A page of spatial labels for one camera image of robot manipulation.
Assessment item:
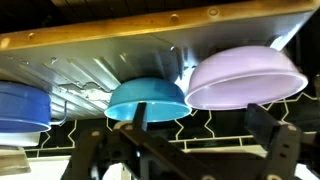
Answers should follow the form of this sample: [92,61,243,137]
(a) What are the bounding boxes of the purple plastic bowl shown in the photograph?
[184,45,309,111]

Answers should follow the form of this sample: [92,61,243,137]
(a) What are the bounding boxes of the light blue plastic bowl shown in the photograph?
[103,77,193,123]

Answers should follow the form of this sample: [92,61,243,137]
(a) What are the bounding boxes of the dark blue plastic bowl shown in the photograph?
[0,80,53,134]

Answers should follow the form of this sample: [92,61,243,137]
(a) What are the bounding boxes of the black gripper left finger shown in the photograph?
[61,102,218,180]

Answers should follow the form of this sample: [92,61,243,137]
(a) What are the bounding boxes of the wooden serving tray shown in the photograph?
[0,146,33,177]

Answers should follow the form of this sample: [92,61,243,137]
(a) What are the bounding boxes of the silver toaster oven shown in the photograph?
[0,0,320,122]

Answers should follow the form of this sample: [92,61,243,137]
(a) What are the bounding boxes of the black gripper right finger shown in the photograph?
[244,103,320,180]

